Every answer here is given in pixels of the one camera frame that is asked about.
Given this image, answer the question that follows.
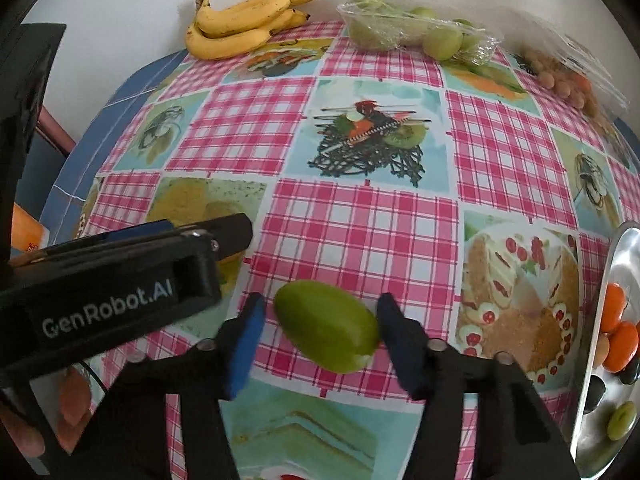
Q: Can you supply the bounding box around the plastic bag of brown longans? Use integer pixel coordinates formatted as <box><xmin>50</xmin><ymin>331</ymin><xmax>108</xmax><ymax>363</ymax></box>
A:
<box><xmin>515</xmin><ymin>10</ymin><xmax>631</xmax><ymax>126</ymax></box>

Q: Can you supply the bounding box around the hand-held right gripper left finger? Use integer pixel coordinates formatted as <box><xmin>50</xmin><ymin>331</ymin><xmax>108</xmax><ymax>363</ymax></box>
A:
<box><xmin>100</xmin><ymin>292</ymin><xmax>267</xmax><ymax>480</ymax></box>

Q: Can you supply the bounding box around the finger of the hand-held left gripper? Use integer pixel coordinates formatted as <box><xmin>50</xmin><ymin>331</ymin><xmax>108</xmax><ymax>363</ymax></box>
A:
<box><xmin>10</xmin><ymin>213</ymin><xmax>253</xmax><ymax>268</ymax></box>

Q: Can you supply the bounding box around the person's left hand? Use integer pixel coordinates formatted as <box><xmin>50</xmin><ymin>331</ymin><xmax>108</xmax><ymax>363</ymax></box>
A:
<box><xmin>0</xmin><ymin>367</ymin><xmax>93</xmax><ymax>461</ymax></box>

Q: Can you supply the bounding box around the round metal tray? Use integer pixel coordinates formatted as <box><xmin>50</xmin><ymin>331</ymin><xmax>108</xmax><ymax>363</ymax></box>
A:
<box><xmin>570</xmin><ymin>220</ymin><xmax>640</xmax><ymax>478</ymax></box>

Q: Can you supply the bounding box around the orange plastic cup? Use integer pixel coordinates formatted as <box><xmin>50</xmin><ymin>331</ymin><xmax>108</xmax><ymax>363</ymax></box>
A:
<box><xmin>11</xmin><ymin>204</ymin><xmax>51</xmax><ymax>256</ymax></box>

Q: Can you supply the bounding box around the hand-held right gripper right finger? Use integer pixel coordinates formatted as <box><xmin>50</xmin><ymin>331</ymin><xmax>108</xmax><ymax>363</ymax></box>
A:
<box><xmin>376</xmin><ymin>292</ymin><xmax>581</xmax><ymax>480</ymax></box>

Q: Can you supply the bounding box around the pink pole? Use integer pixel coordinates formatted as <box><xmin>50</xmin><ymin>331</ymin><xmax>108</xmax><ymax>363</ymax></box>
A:
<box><xmin>36</xmin><ymin>106</ymin><xmax>77</xmax><ymax>157</ymax></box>

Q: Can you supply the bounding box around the plastic bag of green apples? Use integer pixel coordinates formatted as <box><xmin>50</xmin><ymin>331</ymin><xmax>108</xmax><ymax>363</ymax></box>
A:
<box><xmin>336</xmin><ymin>0</ymin><xmax>503</xmax><ymax>66</ymax></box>

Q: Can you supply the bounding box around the green mango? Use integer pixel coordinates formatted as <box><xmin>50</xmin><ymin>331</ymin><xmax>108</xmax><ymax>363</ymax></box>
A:
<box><xmin>607</xmin><ymin>401</ymin><xmax>638</xmax><ymax>441</ymax></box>
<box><xmin>273</xmin><ymin>281</ymin><xmax>381</xmax><ymax>374</ymax></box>

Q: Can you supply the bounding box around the orange tangerine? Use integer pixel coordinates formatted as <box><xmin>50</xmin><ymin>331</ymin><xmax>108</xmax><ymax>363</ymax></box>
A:
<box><xmin>605</xmin><ymin>321</ymin><xmax>640</xmax><ymax>373</ymax></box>
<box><xmin>600</xmin><ymin>282</ymin><xmax>628</xmax><ymax>333</ymax></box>

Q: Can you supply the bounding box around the yellow banana bunch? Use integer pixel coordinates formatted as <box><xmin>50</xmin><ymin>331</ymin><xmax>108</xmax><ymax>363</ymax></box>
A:
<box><xmin>185</xmin><ymin>0</ymin><xmax>321</xmax><ymax>61</ymax></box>

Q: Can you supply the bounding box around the brown longan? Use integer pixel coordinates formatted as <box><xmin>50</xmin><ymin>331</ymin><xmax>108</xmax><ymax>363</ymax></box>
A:
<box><xmin>594</xmin><ymin>332</ymin><xmax>612</xmax><ymax>367</ymax></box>

